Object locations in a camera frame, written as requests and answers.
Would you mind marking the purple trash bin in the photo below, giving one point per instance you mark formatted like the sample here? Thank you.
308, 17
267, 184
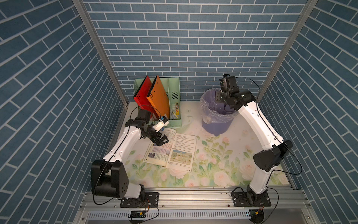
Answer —
216, 128

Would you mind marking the English textbook yellow cover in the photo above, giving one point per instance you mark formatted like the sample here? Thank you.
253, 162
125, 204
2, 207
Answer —
177, 153

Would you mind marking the orange file folder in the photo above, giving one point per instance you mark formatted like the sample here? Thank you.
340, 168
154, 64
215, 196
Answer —
158, 98

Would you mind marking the small black electronics box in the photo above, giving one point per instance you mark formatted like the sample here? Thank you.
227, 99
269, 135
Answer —
137, 214

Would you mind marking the red file folder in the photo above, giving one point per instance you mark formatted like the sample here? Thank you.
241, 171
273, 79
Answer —
142, 96

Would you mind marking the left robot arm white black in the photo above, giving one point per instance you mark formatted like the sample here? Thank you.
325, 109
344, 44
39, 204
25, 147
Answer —
108, 175

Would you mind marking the clear plastic bin liner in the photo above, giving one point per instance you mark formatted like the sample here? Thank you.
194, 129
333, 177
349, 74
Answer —
213, 112

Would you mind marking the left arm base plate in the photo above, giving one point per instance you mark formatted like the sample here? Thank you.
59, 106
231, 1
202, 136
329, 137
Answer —
145, 200

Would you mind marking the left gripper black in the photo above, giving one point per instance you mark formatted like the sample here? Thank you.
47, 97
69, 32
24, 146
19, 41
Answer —
160, 142

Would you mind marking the aluminium mounting rail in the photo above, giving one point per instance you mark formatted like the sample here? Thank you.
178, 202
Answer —
203, 205

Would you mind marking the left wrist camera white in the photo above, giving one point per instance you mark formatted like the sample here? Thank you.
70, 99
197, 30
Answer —
162, 122

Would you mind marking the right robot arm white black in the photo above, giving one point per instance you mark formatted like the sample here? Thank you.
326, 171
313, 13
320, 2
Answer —
274, 147

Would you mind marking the floral table mat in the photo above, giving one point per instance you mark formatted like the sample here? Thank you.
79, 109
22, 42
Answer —
224, 160

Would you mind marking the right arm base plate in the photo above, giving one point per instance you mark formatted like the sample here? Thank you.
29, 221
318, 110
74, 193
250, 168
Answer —
242, 199

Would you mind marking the green plastic file rack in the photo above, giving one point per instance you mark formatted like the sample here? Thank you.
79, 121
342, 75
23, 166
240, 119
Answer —
172, 87

